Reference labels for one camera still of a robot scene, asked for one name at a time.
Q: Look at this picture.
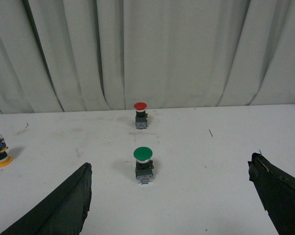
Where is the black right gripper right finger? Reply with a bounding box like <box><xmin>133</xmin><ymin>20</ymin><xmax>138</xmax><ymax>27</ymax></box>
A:
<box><xmin>248</xmin><ymin>153</ymin><xmax>295</xmax><ymax>235</ymax></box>

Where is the green push button switch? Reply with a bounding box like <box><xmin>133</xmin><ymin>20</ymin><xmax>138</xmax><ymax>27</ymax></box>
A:
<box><xmin>134</xmin><ymin>146</ymin><xmax>154</xmax><ymax>184</ymax></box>

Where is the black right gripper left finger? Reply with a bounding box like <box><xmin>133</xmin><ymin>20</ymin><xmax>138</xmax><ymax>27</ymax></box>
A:
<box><xmin>1</xmin><ymin>163</ymin><xmax>92</xmax><ymax>235</ymax></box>

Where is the white curtain backdrop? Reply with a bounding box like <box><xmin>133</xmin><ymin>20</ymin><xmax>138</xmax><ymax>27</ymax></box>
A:
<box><xmin>0</xmin><ymin>0</ymin><xmax>295</xmax><ymax>114</ymax></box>

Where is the red push button switch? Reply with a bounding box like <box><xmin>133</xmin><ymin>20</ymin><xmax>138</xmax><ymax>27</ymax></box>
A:
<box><xmin>134</xmin><ymin>102</ymin><xmax>148</xmax><ymax>129</ymax></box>

